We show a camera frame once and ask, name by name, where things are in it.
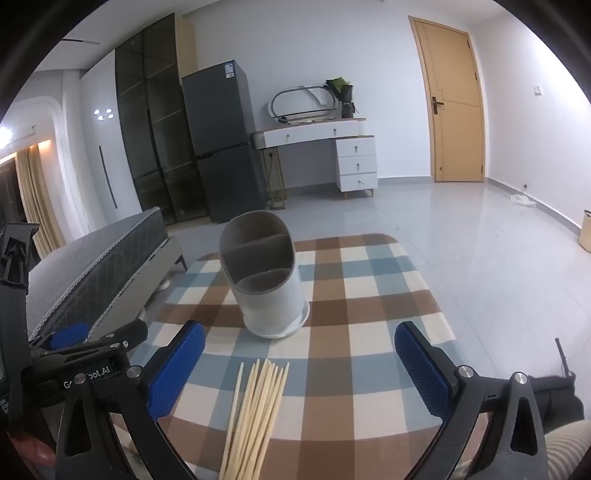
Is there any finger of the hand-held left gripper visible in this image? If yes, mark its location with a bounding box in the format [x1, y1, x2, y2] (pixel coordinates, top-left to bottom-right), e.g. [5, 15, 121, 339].
[87, 319, 149, 360]
[28, 322, 90, 352]

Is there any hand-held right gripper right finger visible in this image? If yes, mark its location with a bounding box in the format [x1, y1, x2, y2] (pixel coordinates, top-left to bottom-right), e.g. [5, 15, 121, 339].
[394, 320, 550, 480]

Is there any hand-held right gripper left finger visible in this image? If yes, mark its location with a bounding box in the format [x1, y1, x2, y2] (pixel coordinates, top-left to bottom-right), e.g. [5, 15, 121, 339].
[55, 320, 206, 480]

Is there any bundle of wooden chopsticks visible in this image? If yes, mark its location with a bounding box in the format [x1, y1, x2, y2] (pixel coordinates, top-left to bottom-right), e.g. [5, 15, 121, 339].
[218, 359, 291, 480]

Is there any white grey utensil holder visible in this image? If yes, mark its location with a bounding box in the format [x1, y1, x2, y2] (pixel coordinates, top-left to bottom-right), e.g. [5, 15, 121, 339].
[219, 210, 311, 340]

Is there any person's left hand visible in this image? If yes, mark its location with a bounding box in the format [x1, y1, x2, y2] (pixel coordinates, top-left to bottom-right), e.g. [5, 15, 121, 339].
[7, 429, 58, 468]

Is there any dark grey quilted bed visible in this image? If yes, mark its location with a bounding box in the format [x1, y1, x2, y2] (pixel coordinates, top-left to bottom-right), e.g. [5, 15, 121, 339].
[25, 207, 188, 344]

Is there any plaid brown blue mat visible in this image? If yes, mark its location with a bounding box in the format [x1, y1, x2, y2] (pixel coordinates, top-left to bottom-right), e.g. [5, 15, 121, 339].
[108, 233, 467, 480]

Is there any beige curtain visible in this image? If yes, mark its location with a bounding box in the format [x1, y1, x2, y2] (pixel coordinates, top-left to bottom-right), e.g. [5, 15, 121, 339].
[14, 143, 68, 259]

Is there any dark cloth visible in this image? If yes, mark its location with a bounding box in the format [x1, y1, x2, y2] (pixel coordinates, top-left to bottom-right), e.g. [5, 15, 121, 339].
[531, 374, 585, 439]

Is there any thin black rod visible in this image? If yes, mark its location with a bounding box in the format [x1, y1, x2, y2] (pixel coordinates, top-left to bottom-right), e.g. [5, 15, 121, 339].
[555, 338, 576, 381]

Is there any beige ribbed cloth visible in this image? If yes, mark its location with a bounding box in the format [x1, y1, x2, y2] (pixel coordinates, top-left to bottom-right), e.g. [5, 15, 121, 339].
[545, 420, 591, 480]

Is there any white wardrobe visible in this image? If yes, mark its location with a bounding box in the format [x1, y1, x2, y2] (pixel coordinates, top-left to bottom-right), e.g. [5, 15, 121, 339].
[60, 55, 144, 241]

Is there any dark glass cabinet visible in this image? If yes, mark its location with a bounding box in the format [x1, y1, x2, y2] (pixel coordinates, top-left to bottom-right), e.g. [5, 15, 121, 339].
[115, 13, 211, 226]

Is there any grey refrigerator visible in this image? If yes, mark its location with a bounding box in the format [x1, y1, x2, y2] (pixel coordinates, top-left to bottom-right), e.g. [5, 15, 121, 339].
[181, 59, 269, 224]

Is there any white dressing table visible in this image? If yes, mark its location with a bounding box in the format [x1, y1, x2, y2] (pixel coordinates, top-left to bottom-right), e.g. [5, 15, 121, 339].
[250, 117, 380, 201]

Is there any light wooden door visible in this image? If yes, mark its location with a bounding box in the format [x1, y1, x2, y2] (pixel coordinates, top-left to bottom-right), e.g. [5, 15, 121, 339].
[408, 15, 489, 184]

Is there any gold frame stool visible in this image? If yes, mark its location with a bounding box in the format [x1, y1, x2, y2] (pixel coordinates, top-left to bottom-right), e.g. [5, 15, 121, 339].
[261, 148, 288, 210]

